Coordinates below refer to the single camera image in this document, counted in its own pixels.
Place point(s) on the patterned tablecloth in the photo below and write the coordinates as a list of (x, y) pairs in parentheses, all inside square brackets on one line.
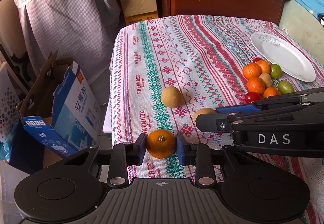
[(201, 55)]

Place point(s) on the green fruit front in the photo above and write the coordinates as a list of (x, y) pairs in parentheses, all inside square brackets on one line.
[(285, 87)]

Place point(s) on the grey checked curtain cloth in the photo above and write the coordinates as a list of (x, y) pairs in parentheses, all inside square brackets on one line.
[(84, 30)]

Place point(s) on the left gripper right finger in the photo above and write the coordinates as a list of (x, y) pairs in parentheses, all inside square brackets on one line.
[(199, 156)]

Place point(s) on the red tomato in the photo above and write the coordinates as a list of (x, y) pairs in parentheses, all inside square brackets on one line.
[(256, 60), (252, 97)]

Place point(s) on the orange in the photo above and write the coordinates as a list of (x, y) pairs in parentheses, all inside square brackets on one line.
[(264, 66), (251, 70), (257, 85), (160, 144), (270, 91)]

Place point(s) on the white perforated basket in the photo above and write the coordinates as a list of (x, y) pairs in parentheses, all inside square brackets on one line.
[(10, 91)]

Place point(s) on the white floral plate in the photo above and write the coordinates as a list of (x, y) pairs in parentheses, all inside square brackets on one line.
[(284, 54)]

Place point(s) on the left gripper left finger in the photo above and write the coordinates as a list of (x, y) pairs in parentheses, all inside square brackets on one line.
[(124, 155)]

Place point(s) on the beige sofa cushion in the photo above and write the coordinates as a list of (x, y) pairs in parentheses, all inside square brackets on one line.
[(303, 27)]

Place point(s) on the red tomato back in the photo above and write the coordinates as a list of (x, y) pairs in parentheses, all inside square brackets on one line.
[(256, 60)]

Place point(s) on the green fruit back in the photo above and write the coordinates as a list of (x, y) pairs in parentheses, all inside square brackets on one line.
[(275, 71)]

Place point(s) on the cardboard box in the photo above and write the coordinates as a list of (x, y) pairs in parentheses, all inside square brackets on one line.
[(139, 10)]

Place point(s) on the red tomato front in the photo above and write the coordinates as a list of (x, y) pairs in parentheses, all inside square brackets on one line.
[(252, 97)]

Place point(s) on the kiwi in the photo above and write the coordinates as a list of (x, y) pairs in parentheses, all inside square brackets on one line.
[(266, 79), (171, 97), (203, 111)]

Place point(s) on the blue white milk carton box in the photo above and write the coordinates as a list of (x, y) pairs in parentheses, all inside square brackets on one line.
[(60, 110)]

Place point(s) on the orange front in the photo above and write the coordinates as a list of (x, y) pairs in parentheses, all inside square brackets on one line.
[(270, 91)]

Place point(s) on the green fruit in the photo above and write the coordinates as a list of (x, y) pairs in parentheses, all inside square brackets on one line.
[(275, 71), (285, 87)]

